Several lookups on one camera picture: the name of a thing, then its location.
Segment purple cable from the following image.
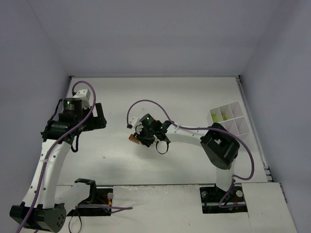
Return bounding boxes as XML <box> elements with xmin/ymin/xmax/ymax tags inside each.
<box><xmin>126</xmin><ymin>100</ymin><xmax>254</xmax><ymax>209</ymax></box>
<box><xmin>17</xmin><ymin>81</ymin><xmax>97</xmax><ymax>231</ymax></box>

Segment light green lego brick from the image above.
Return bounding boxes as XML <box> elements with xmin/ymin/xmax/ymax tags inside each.
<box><xmin>211</xmin><ymin>114</ymin><xmax>218</xmax><ymax>122</ymax></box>

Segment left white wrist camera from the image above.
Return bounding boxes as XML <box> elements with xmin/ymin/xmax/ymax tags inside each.
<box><xmin>73</xmin><ymin>89</ymin><xmax>91</xmax><ymax>109</ymax></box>

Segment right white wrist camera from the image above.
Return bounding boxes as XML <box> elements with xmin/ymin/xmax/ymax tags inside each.
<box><xmin>127</xmin><ymin>116</ymin><xmax>143</xmax><ymax>134</ymax></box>

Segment brown lego brick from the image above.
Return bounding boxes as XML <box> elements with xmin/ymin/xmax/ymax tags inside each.
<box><xmin>128</xmin><ymin>134</ymin><xmax>140</xmax><ymax>144</ymax></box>

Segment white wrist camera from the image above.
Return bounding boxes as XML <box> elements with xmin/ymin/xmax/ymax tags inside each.
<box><xmin>127</xmin><ymin>116</ymin><xmax>143</xmax><ymax>134</ymax></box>
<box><xmin>73</xmin><ymin>89</ymin><xmax>91</xmax><ymax>109</ymax></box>

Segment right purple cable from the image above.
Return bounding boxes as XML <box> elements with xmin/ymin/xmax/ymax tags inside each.
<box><xmin>126</xmin><ymin>100</ymin><xmax>254</xmax><ymax>209</ymax></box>

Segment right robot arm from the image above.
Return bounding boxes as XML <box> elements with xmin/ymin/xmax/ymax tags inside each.
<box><xmin>129</xmin><ymin>114</ymin><xmax>240</xmax><ymax>192</ymax></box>

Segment white divided container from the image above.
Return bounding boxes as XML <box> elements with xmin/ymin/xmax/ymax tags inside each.
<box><xmin>209</xmin><ymin>101</ymin><xmax>250</xmax><ymax>137</ymax></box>

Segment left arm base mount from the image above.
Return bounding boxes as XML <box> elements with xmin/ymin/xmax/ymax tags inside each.
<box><xmin>68</xmin><ymin>178</ymin><xmax>135</xmax><ymax>233</ymax></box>

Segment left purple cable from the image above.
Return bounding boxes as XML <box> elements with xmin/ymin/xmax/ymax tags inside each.
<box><xmin>17</xmin><ymin>81</ymin><xmax>97</xmax><ymax>231</ymax></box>

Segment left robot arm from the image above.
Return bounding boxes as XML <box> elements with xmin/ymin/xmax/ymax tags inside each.
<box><xmin>10</xmin><ymin>97</ymin><xmax>107</xmax><ymax>233</ymax></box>

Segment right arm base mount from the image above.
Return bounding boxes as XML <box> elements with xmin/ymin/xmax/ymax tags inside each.
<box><xmin>199</xmin><ymin>184</ymin><xmax>248</xmax><ymax>214</ymax></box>

